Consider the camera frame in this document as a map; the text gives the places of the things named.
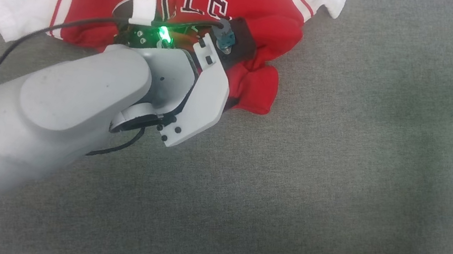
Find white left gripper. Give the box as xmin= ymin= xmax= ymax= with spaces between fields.
xmin=98 ymin=18 xmax=239 ymax=156

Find grey fabric sofa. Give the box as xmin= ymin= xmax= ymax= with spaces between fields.
xmin=0 ymin=0 xmax=453 ymax=254

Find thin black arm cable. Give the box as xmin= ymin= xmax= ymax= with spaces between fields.
xmin=85 ymin=117 xmax=147 ymax=165

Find black cable with teal plug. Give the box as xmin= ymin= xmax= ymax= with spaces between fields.
xmin=0 ymin=0 xmax=240 ymax=141

